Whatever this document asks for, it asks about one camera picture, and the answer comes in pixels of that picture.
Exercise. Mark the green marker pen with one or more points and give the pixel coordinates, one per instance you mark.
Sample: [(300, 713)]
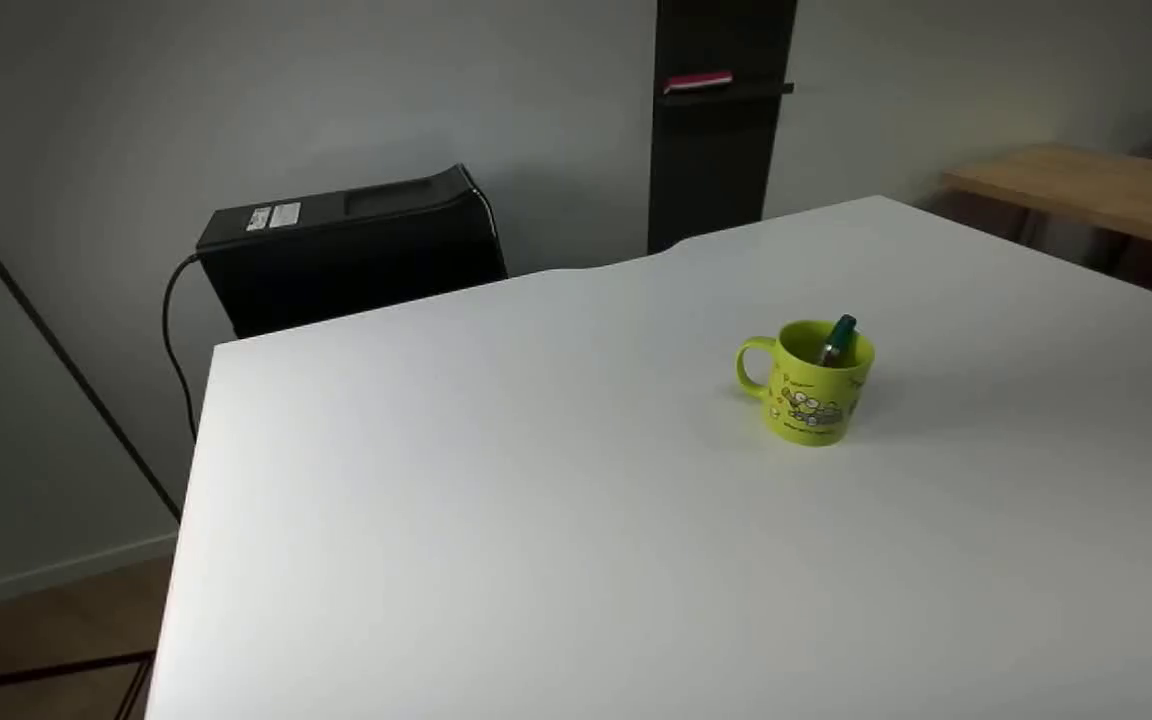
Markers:
[(839, 341)]

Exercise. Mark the black computer tower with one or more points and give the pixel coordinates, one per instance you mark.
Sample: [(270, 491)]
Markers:
[(312, 259)]

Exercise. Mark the green ceramic mug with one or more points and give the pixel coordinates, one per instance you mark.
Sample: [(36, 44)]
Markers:
[(796, 397)]

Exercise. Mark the dark tall shelf column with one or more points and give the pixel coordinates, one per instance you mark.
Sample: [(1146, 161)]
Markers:
[(712, 148)]

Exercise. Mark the pink item on shelf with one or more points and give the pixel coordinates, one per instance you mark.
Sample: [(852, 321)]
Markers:
[(696, 83)]

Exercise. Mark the black diagonal tripod leg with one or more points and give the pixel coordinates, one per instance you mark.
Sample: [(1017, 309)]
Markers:
[(90, 395)]

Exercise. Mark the wooden side table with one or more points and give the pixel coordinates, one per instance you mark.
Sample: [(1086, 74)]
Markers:
[(1096, 189)]

